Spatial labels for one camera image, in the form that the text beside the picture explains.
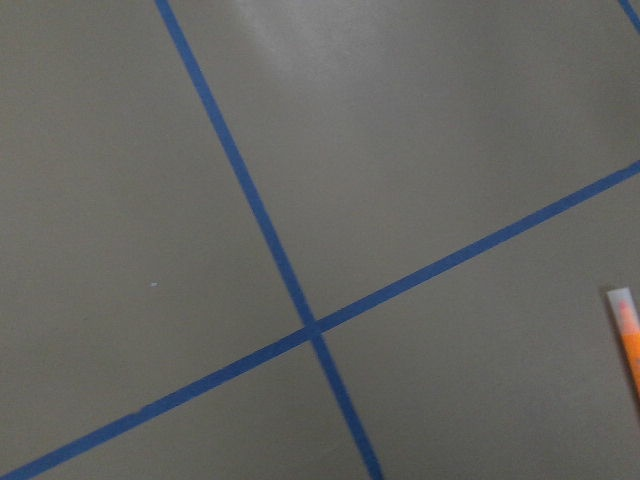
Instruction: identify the blue tape line lengthwise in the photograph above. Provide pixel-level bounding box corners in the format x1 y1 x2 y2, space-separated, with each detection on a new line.
156 1 384 479

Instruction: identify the blue tape line crosswise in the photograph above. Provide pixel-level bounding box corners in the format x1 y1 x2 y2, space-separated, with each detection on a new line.
2 161 639 479

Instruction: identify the orange highlighter pen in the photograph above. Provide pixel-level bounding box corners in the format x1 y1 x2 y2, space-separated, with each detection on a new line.
606 287 640 395

